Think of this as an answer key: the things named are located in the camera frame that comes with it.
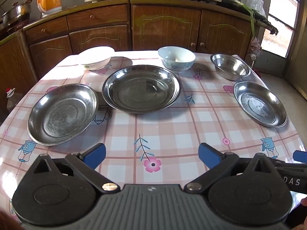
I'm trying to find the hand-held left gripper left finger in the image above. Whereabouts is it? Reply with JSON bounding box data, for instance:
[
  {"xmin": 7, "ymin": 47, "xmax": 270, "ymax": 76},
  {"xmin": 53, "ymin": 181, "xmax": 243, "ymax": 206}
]
[{"xmin": 32, "ymin": 143, "xmax": 121, "ymax": 196}]

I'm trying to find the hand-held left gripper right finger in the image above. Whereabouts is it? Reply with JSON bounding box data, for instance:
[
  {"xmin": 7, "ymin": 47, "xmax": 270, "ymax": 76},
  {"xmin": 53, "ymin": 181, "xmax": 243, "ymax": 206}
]
[{"xmin": 183, "ymin": 142, "xmax": 276, "ymax": 194}]

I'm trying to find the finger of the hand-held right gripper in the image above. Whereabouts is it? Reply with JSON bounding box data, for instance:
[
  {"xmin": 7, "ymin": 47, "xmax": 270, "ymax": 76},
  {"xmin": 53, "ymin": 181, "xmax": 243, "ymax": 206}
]
[
  {"xmin": 270, "ymin": 157, "xmax": 307, "ymax": 171},
  {"xmin": 293, "ymin": 150, "xmax": 307, "ymax": 165}
]

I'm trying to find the large steel plate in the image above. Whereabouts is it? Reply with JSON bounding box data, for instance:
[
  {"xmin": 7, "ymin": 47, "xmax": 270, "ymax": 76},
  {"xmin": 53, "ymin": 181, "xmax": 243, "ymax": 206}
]
[{"xmin": 27, "ymin": 83, "xmax": 99, "ymax": 146}]

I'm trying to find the small steel bowl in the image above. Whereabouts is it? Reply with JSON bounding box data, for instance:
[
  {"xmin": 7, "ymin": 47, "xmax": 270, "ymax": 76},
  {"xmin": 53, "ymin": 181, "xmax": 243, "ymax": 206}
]
[{"xmin": 210, "ymin": 53, "xmax": 251, "ymax": 81}]

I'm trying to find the plain white bowl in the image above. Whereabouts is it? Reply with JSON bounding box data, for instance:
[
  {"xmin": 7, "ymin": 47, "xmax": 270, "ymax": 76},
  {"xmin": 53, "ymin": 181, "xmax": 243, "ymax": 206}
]
[{"xmin": 76, "ymin": 46, "xmax": 116, "ymax": 71}]

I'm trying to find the pink plaid tablecloth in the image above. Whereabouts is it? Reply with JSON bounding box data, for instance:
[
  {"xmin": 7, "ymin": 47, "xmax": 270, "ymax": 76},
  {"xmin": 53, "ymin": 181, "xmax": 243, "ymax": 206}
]
[{"xmin": 0, "ymin": 51, "xmax": 307, "ymax": 223}]

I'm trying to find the small steel plate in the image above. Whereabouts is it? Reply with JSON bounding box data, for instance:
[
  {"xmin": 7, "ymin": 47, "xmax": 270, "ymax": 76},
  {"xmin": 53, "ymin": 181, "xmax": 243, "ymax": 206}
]
[{"xmin": 233, "ymin": 81, "xmax": 288, "ymax": 127}]

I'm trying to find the metal door leaf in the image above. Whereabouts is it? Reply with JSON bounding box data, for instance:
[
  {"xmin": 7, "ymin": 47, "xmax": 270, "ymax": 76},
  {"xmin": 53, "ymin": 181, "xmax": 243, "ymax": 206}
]
[{"xmin": 286, "ymin": 0, "xmax": 307, "ymax": 96}]

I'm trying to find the blue patterned white bowl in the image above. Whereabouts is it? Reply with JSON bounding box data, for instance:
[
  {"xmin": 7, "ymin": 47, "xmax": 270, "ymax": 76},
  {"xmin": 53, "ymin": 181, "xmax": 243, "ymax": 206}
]
[{"xmin": 158, "ymin": 46, "xmax": 196, "ymax": 74}]

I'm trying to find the plastic oil bottle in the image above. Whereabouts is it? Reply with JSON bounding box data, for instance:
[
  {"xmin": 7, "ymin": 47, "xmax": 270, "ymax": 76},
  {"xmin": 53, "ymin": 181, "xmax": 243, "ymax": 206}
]
[{"xmin": 6, "ymin": 87, "xmax": 17, "ymax": 113}]

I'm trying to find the pink hanging cloth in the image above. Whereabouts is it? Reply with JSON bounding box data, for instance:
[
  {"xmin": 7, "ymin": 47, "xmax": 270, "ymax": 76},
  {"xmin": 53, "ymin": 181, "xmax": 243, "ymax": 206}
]
[{"xmin": 249, "ymin": 38, "xmax": 263, "ymax": 60}]

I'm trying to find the wooden cabinet with drawers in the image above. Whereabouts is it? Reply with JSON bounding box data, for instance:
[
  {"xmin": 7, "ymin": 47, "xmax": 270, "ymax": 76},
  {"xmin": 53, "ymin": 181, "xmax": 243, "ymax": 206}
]
[{"xmin": 23, "ymin": 0, "xmax": 132, "ymax": 77}]

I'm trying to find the metal framed glass door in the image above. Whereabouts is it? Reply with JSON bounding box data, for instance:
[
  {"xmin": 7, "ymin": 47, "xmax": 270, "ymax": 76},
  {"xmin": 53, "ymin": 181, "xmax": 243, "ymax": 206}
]
[{"xmin": 260, "ymin": 0, "xmax": 300, "ymax": 58}]

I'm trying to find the wooden side cabinet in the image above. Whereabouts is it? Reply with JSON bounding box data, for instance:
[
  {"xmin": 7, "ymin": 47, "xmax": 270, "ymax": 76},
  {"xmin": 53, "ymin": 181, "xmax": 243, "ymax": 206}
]
[{"xmin": 0, "ymin": 32, "xmax": 39, "ymax": 122}]

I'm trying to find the green scallion leaf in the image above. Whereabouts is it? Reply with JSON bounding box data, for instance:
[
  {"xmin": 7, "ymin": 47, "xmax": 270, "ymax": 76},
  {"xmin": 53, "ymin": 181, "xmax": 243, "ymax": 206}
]
[{"xmin": 242, "ymin": 3, "xmax": 258, "ymax": 39}]

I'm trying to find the black countertop slab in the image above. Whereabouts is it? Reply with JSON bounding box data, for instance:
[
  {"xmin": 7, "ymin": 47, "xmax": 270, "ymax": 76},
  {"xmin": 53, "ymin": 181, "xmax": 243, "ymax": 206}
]
[{"xmin": 222, "ymin": 0, "xmax": 279, "ymax": 35}]

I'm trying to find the dark induction cooker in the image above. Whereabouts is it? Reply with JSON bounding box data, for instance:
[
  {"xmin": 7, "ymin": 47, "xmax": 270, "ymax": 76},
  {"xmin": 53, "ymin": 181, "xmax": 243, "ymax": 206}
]
[{"xmin": 6, "ymin": 19, "xmax": 30, "ymax": 33}]

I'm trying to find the clear plastic bag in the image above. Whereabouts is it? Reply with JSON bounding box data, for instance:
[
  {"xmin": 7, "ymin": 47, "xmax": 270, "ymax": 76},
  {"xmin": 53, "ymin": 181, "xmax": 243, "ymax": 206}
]
[{"xmin": 245, "ymin": 0, "xmax": 267, "ymax": 17}]

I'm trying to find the orange electric kettle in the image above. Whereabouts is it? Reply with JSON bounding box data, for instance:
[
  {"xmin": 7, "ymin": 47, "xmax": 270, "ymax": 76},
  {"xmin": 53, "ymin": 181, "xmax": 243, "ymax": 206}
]
[{"xmin": 37, "ymin": 0, "xmax": 63, "ymax": 17}]

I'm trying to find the steel cooking pot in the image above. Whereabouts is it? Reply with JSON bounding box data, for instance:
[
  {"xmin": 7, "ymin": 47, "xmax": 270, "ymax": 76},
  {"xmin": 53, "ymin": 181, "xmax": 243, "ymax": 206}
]
[{"xmin": 0, "ymin": 0, "xmax": 33, "ymax": 28}]

